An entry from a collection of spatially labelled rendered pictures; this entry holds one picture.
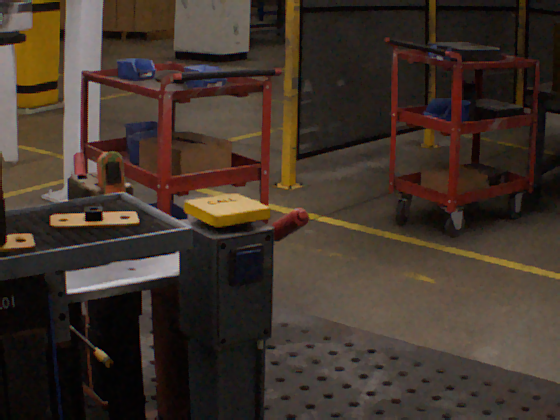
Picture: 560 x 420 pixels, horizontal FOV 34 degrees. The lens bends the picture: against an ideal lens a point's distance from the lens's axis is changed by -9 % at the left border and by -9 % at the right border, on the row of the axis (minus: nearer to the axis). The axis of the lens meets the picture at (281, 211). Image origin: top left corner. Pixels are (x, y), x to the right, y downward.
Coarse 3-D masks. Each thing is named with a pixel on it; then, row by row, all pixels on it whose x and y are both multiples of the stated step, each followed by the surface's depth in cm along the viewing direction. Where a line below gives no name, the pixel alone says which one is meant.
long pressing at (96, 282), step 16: (160, 256) 126; (176, 256) 127; (80, 272) 119; (96, 272) 119; (112, 272) 120; (128, 272) 120; (144, 272) 120; (160, 272) 119; (176, 272) 120; (80, 288) 112; (96, 288) 113; (112, 288) 115; (128, 288) 116; (144, 288) 117
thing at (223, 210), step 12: (192, 204) 92; (204, 204) 91; (216, 204) 92; (228, 204) 92; (240, 204) 92; (252, 204) 92; (264, 204) 92; (204, 216) 90; (216, 216) 88; (228, 216) 89; (240, 216) 90; (252, 216) 90; (264, 216) 91
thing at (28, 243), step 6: (12, 234) 79; (18, 234) 79; (24, 234) 80; (30, 234) 79; (12, 240) 78; (18, 240) 78; (24, 240) 78; (30, 240) 78; (0, 246) 76; (6, 246) 76; (12, 246) 76; (18, 246) 76; (24, 246) 76; (30, 246) 76
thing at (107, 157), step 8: (112, 152) 136; (104, 160) 135; (112, 160) 136; (120, 160) 137; (104, 168) 135; (112, 168) 136; (120, 168) 137; (104, 176) 136; (112, 176) 136; (120, 176) 136; (104, 184) 136; (112, 184) 136; (120, 184) 137; (104, 192) 136; (112, 192) 136
